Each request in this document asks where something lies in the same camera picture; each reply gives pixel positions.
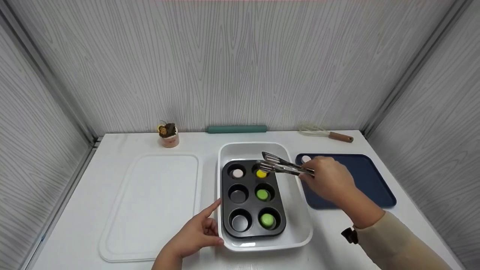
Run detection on person's left hand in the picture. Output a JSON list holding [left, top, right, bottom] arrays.
[[164, 198, 225, 260]]

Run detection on person's right hand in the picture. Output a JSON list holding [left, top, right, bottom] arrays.
[[299, 156, 357, 210]]

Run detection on metal kitchen tongs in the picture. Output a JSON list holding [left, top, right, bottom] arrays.
[[256, 151, 315, 177]]

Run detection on white rectangular plastic bin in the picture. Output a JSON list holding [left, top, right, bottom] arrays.
[[217, 142, 314, 252]]

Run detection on person's left forearm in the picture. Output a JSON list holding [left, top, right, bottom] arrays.
[[151, 246, 185, 270]]

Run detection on person's right forearm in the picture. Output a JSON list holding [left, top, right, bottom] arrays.
[[339, 187, 455, 270]]

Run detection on black muffin pan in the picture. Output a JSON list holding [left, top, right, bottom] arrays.
[[221, 159, 287, 239]]

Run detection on dark blue tray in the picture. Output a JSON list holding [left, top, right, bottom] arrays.
[[295, 153, 397, 210]]

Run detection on white plastic tray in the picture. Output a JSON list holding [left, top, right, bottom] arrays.
[[99, 153, 203, 263]]

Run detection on black wrist band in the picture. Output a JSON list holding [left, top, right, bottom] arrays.
[[341, 226, 359, 245]]

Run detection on green rolling pin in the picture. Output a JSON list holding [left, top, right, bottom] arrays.
[[206, 125, 268, 134]]

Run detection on small chocolate cupcake figurine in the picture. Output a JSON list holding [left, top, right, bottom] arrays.
[[157, 120, 180, 148]]

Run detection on whisk with wooden handle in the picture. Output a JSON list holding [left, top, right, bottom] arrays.
[[298, 123, 354, 143]]

